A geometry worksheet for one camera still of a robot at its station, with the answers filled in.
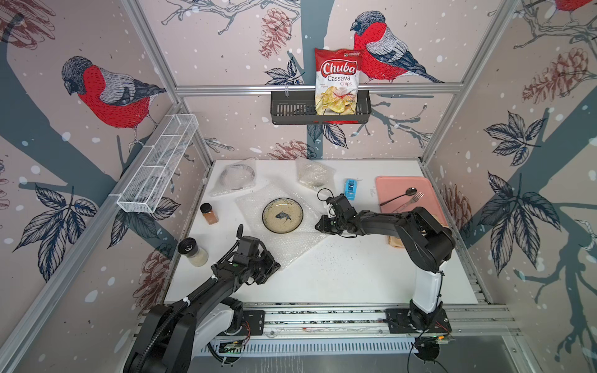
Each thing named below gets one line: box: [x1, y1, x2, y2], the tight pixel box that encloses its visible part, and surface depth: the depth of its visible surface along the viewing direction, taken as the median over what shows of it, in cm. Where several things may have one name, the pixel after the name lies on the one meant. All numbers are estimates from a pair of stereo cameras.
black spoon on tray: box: [379, 186, 418, 206], surface depth 109 cm
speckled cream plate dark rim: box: [261, 197, 304, 234], surface depth 100 cm
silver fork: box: [391, 191, 425, 214], surface depth 106 cm
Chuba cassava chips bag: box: [314, 47, 364, 125], surface depth 87 cm
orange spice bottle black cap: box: [199, 202, 220, 226], surface depth 95 cm
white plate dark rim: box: [219, 163, 256, 191], surface depth 116 cm
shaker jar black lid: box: [177, 237, 209, 268], surface depth 81 cm
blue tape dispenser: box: [344, 177, 359, 201], surface depth 109 cm
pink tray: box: [375, 176, 448, 228], surface depth 108 cm
